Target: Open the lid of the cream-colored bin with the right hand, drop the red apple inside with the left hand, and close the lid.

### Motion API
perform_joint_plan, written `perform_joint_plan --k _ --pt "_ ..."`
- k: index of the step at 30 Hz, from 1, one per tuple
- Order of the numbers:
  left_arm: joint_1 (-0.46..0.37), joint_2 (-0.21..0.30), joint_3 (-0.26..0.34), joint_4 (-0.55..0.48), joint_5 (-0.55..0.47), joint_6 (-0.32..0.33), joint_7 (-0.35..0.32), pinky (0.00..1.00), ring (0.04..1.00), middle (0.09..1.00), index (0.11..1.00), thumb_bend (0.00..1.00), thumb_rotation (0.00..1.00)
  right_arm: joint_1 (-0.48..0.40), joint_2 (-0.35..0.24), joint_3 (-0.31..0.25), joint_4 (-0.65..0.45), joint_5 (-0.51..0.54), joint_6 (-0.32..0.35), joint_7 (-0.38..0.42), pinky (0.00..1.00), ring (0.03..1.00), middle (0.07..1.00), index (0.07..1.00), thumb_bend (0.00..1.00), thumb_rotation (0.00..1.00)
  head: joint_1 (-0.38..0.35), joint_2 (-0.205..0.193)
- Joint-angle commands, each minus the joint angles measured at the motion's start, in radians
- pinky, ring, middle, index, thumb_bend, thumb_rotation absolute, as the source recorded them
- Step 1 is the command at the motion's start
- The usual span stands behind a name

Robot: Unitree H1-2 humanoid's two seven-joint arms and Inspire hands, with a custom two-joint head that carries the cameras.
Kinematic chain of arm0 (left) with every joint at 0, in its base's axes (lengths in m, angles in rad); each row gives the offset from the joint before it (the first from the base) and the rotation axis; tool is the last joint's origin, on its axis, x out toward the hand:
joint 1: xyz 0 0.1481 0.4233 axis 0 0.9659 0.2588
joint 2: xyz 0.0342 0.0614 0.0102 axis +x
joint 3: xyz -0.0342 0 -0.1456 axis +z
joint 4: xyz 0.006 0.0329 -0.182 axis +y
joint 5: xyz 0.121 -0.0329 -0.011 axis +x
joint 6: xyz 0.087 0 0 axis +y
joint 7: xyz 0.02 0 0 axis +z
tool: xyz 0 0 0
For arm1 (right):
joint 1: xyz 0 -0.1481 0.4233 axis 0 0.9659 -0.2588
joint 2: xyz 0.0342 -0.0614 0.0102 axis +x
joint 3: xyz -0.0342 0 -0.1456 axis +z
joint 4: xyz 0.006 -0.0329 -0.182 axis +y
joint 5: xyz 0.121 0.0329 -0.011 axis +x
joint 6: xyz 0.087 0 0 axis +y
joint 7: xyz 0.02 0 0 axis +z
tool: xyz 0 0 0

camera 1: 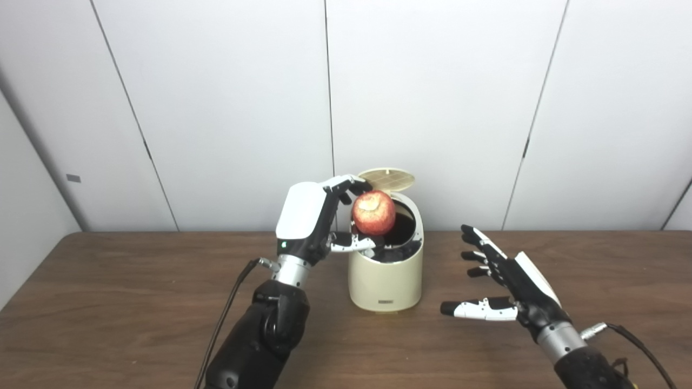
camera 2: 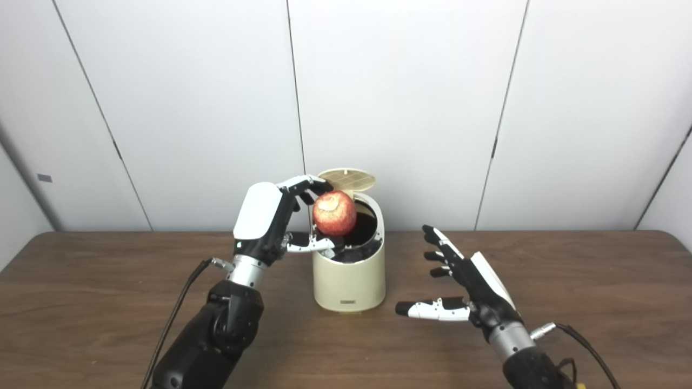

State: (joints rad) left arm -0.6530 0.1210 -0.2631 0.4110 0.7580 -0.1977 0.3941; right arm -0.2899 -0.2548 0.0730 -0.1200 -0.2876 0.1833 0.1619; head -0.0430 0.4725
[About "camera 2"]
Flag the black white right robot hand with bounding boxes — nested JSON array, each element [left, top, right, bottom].
[[395, 224, 524, 342]]

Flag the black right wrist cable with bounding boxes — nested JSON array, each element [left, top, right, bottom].
[[530, 322, 621, 389]]

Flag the red apple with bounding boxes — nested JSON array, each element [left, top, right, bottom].
[[312, 190, 357, 237]]

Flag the cream round bin lid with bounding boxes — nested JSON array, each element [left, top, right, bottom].
[[317, 167, 377, 202]]

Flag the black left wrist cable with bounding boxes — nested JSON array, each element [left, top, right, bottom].
[[141, 258, 236, 389]]

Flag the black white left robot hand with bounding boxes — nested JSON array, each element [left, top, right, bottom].
[[232, 175, 347, 267]]

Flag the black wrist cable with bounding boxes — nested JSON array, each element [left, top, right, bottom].
[[141, 258, 236, 389], [530, 322, 621, 389]]

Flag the cream-colored bin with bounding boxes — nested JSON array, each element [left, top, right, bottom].
[[312, 192, 387, 314]]

